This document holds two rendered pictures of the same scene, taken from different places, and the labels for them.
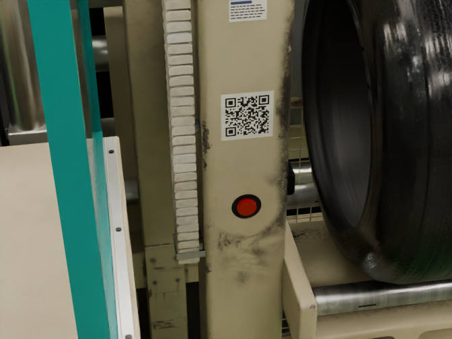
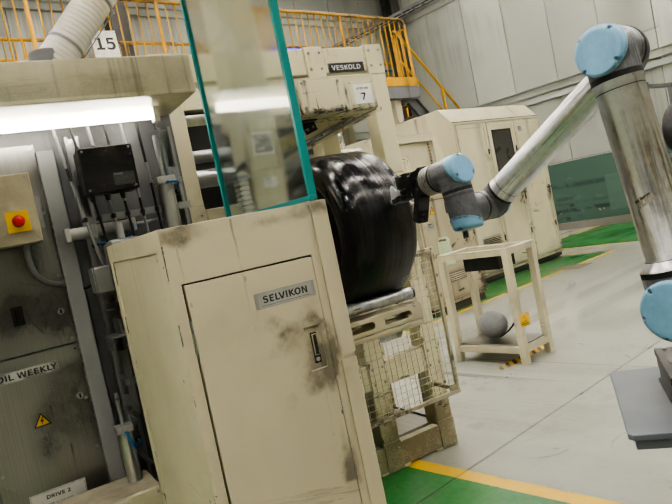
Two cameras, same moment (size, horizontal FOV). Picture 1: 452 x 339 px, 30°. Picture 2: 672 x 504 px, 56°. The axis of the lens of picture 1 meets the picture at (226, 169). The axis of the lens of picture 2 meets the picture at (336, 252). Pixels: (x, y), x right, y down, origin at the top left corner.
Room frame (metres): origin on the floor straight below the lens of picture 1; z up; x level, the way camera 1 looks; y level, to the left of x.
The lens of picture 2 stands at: (-1.03, 0.58, 1.22)
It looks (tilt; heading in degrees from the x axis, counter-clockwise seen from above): 3 degrees down; 339
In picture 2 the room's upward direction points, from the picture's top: 12 degrees counter-clockwise
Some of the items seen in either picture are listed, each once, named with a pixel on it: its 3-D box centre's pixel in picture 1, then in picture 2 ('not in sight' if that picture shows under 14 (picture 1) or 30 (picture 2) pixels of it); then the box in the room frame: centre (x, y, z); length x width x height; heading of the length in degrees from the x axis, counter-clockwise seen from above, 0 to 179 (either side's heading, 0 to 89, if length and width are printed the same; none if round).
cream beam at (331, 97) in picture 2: not in sight; (300, 103); (1.46, -0.35, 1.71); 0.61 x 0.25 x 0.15; 99
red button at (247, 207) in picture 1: (245, 205); not in sight; (1.03, -0.03, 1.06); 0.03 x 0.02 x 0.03; 99
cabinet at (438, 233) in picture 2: not in sight; (434, 253); (5.12, -2.91, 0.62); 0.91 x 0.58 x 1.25; 109
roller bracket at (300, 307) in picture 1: (281, 247); not in sight; (1.12, -0.09, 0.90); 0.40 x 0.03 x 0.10; 9
